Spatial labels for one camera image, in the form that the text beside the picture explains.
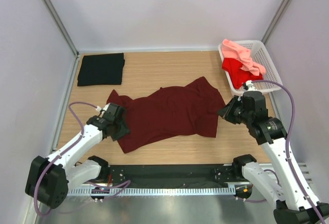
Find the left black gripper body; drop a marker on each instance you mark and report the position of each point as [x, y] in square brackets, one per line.
[121, 129]

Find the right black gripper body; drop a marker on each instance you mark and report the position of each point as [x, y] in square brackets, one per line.
[235, 113]

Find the dark red t shirt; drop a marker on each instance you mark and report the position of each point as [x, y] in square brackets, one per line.
[169, 112]

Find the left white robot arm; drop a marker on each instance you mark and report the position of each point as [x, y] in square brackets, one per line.
[50, 178]

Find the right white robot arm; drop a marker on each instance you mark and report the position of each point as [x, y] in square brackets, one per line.
[291, 198]

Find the bright red t shirt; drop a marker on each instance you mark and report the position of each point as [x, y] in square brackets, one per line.
[238, 76]

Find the folded black t shirt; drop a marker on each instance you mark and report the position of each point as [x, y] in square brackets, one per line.
[101, 69]

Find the pink t shirt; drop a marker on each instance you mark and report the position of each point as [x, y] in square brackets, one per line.
[235, 51]

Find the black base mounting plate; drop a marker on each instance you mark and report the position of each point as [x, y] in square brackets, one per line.
[188, 176]

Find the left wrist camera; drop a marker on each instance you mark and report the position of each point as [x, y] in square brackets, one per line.
[101, 110]

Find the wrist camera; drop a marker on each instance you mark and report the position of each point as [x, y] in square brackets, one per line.
[101, 110]
[249, 86]

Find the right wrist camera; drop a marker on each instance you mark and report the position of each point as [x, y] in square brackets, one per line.
[249, 86]

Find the aluminium front rail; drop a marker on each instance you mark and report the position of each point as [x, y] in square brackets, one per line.
[267, 167]

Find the white slotted cable duct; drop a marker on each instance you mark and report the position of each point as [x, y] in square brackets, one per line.
[88, 190]

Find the right aluminium frame post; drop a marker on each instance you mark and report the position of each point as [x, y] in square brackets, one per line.
[275, 20]

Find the aluminium frame post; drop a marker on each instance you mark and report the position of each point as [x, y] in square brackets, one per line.
[275, 20]
[58, 22]

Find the left aluminium frame post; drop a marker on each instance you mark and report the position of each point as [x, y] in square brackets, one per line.
[58, 22]

